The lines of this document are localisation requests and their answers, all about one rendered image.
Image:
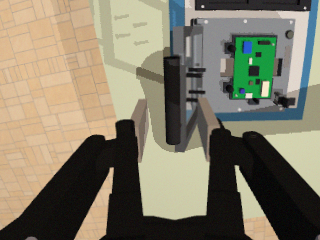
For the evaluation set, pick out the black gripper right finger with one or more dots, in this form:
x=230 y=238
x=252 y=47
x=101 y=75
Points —
x=290 y=204

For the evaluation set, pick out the green circuit board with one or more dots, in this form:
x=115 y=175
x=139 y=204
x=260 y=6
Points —
x=253 y=67

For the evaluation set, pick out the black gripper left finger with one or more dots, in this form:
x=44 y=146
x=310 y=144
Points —
x=60 y=208

